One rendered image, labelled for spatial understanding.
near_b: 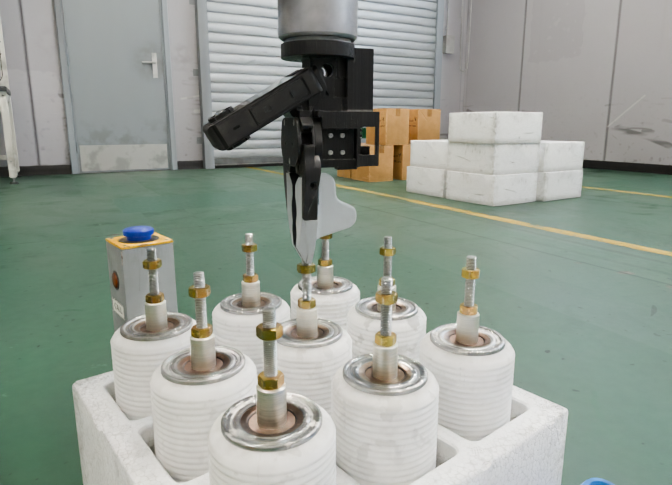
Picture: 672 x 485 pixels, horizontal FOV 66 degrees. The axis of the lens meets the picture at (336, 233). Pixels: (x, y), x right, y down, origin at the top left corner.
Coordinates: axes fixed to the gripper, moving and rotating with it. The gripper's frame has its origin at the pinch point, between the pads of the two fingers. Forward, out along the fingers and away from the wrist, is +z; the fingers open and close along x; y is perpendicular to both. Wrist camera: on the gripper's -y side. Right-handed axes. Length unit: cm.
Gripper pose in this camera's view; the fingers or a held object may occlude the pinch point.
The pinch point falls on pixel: (299, 249)
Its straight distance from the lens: 53.0
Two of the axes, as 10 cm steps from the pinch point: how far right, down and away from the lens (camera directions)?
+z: 0.0, 9.8, 2.1
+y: 9.5, -0.6, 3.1
